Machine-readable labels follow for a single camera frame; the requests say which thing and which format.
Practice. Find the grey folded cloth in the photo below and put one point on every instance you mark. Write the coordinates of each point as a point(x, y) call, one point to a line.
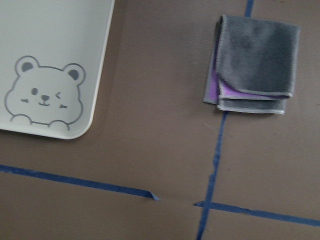
point(253, 65)

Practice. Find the cream bear tray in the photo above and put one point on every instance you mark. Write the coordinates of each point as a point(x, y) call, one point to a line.
point(51, 59)

